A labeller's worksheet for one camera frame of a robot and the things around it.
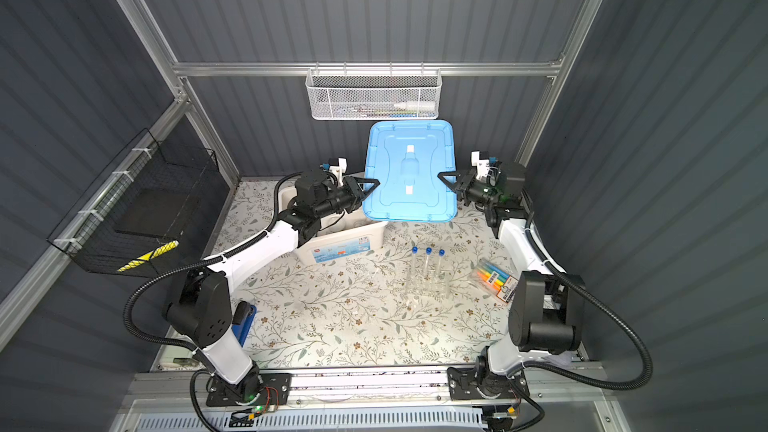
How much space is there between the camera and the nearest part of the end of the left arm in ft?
2.14

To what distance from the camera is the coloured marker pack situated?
90cm

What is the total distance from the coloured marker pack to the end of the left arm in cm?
46
